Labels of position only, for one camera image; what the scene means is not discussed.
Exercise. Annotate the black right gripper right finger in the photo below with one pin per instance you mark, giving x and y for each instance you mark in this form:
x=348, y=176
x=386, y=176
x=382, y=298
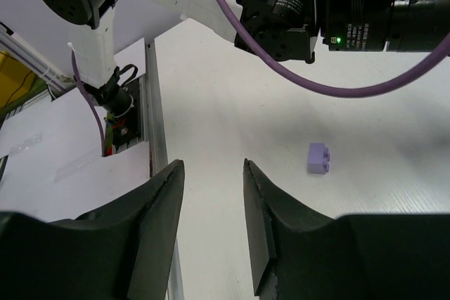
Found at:
x=299, y=253

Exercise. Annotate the aluminium front rail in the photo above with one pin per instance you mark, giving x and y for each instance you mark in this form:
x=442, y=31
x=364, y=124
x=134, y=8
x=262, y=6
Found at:
x=155, y=134

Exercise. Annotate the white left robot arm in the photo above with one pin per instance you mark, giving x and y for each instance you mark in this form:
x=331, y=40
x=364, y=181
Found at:
x=273, y=30

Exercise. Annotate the purple lego brick centre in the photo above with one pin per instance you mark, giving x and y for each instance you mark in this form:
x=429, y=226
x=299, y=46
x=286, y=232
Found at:
x=318, y=159

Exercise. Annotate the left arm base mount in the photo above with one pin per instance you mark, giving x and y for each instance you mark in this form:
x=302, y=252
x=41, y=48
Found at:
x=126, y=131

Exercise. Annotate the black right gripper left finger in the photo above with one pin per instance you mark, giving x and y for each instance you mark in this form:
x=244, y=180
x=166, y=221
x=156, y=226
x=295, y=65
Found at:
x=122, y=250

